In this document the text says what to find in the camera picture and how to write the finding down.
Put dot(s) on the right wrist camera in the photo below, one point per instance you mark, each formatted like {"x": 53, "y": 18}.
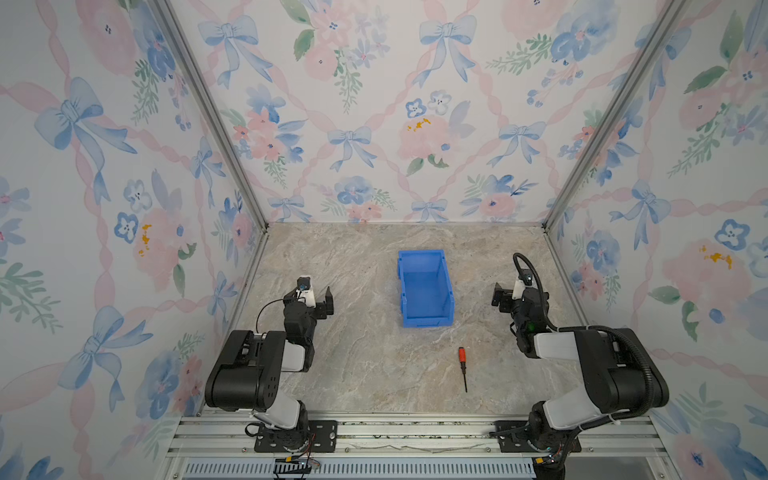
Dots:
{"x": 524, "y": 281}

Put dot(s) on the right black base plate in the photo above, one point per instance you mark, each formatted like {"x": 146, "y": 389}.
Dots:
{"x": 518, "y": 436}

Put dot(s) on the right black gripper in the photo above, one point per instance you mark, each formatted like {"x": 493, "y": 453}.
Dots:
{"x": 505, "y": 295}

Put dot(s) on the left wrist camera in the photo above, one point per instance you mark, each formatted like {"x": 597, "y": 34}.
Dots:
{"x": 305, "y": 291}

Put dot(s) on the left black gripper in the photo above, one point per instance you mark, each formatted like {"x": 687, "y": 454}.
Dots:
{"x": 319, "y": 307}

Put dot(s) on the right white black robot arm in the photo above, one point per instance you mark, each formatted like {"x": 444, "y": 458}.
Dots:
{"x": 619, "y": 379}

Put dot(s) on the blue plastic bin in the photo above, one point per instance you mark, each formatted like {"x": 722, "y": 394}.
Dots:
{"x": 427, "y": 298}

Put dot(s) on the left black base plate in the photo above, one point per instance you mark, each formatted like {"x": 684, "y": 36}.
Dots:
{"x": 315, "y": 436}

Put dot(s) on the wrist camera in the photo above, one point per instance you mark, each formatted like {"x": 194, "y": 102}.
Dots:
{"x": 305, "y": 291}
{"x": 524, "y": 281}

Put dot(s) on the aluminium mounting rail frame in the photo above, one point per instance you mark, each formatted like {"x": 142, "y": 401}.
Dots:
{"x": 354, "y": 446}

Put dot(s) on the red handled screwdriver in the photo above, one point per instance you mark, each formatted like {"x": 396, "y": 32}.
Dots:
{"x": 462, "y": 357}

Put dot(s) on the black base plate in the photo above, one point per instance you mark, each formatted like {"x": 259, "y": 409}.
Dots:
{"x": 518, "y": 436}
{"x": 315, "y": 436}

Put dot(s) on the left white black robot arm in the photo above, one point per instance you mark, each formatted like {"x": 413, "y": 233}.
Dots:
{"x": 247, "y": 373}

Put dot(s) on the aluminium corner post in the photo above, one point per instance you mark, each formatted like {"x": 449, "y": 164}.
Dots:
{"x": 659, "y": 34}
{"x": 179, "y": 45}

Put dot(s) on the left aluminium corner post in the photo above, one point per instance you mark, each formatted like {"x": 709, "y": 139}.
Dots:
{"x": 179, "y": 45}

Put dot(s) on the right aluminium corner post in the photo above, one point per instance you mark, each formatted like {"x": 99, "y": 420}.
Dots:
{"x": 659, "y": 34}

